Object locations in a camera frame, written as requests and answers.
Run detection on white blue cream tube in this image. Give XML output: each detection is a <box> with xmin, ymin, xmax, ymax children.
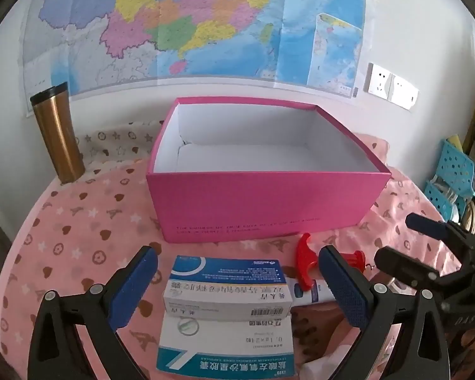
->
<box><xmin>286</xmin><ymin>278</ymin><xmax>335</xmax><ymax>307</ymax></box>

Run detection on red T-handle tool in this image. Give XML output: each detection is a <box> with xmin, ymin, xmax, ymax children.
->
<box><xmin>295</xmin><ymin>233</ymin><xmax>365</xmax><ymax>292</ymax></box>

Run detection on teal white medicine box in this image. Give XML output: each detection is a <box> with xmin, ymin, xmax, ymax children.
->
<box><xmin>157</xmin><ymin>315</ymin><xmax>296</xmax><ymax>379</ymax></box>

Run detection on blue white medicine box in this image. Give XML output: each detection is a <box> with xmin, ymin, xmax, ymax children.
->
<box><xmin>164</xmin><ymin>256</ymin><xmax>293</xmax><ymax>322</ymax></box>

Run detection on blue perforated plastic baskets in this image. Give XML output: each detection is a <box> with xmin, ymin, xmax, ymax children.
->
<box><xmin>424</xmin><ymin>140</ymin><xmax>475</xmax><ymax>221</ymax></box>

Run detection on pink patterned tablecloth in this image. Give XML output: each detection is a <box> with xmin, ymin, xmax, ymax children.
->
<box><xmin>0</xmin><ymin>123</ymin><xmax>460</xmax><ymax>379</ymax></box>

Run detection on pink cardboard box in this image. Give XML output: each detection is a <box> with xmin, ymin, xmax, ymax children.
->
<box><xmin>147</xmin><ymin>96</ymin><xmax>391</xmax><ymax>243</ymax></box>

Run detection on copper thermos tumbler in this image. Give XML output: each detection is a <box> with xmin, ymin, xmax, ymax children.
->
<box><xmin>30</xmin><ymin>81</ymin><xmax>86</xmax><ymax>184</ymax></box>

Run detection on white wall socket panel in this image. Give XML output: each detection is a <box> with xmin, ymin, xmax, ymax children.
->
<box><xmin>364</xmin><ymin>63</ymin><xmax>420</xmax><ymax>110</ymax></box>

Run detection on colourful wall map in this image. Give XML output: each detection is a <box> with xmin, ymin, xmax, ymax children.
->
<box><xmin>22</xmin><ymin>0</ymin><xmax>367</xmax><ymax>97</ymax></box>

